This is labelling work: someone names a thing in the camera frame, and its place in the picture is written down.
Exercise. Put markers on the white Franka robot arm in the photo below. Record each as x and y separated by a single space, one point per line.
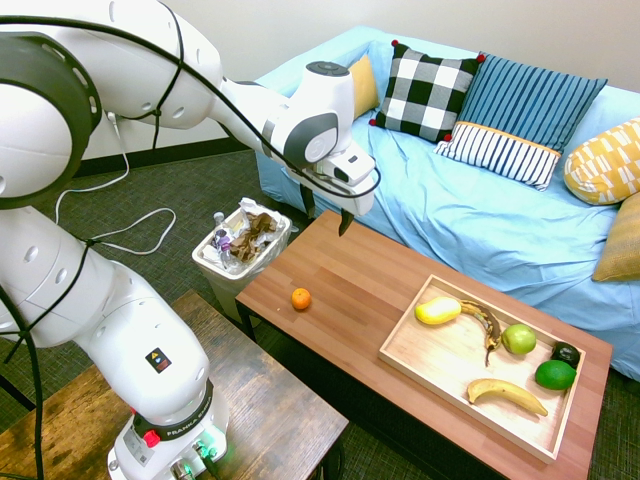
125 325

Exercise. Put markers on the clear plastic water bottle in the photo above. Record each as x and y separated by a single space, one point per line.
221 240

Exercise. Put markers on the green apple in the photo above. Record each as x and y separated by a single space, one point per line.
518 339

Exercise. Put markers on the crumpled brown paper bag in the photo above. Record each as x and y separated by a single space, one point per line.
255 232

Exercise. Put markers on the light wooden tray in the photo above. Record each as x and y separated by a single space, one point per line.
440 350

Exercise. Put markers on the mustard woven pillow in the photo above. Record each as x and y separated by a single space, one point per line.
622 240

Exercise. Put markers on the black camera tripod stand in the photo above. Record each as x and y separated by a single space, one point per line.
17 392

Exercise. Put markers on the yellow patterned bolster pillow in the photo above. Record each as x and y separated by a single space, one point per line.
605 162

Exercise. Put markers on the white plastic trash bin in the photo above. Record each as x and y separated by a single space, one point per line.
227 300

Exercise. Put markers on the green lime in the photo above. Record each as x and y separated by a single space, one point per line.
555 375

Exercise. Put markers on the reddish wooden coffee table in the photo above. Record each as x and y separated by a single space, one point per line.
350 270

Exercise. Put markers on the rustic dark wood table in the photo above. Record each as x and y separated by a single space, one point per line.
280 400

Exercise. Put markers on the light blue sofa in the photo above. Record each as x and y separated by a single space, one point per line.
475 215

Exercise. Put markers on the orange tangerine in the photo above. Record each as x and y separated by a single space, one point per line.
301 299

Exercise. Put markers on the yellow mango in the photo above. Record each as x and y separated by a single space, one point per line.
437 310

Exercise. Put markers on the black white checkered pillow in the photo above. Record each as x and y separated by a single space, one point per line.
425 92

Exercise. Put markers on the yellow banana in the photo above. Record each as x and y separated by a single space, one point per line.
500 390

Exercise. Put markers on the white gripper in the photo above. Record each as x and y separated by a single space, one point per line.
360 202

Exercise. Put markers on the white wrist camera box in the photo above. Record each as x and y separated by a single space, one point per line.
356 162

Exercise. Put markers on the blackened overripe banana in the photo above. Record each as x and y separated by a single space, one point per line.
492 325

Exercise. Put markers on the white navy striped pillow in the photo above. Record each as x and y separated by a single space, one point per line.
500 152

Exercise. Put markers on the blue striped pillow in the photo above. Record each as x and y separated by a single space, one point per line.
525 100

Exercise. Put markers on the plain mustard pillow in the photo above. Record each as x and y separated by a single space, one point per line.
365 85

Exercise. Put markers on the dark avocado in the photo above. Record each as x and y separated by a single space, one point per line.
565 353

